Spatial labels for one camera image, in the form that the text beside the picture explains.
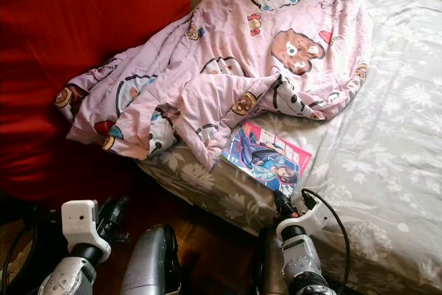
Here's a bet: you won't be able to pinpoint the colourful comic book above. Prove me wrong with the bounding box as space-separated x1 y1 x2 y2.
220 120 314 198

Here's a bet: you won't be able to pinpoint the grey robot left leg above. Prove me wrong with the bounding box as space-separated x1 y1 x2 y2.
118 224 181 295

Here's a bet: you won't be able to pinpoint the grey robot leg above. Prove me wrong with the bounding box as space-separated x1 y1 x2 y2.
118 224 181 295
255 225 291 295

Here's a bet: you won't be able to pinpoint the grey robot right leg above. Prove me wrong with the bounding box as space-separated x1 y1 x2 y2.
255 225 291 295

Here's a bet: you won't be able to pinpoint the brown cardboard scraps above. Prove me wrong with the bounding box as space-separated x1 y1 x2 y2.
0 220 19 272

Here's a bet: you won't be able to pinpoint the pink cartoon bear blanket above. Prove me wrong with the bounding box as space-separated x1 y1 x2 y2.
53 0 373 172

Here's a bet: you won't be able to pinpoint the bed with beige floral sheet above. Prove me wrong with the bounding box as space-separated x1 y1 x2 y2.
137 0 442 295

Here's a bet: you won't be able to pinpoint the red beanbag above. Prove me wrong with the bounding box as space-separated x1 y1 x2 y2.
0 0 202 204

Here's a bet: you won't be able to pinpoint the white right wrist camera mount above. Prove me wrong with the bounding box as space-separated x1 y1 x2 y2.
276 201 329 241

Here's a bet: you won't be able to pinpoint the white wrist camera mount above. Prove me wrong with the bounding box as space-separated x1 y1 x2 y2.
276 201 329 241
60 199 99 263

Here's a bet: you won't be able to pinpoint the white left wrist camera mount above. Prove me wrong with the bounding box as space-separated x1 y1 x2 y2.
60 199 99 263

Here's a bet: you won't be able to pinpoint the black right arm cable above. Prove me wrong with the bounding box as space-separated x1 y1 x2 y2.
300 187 352 290

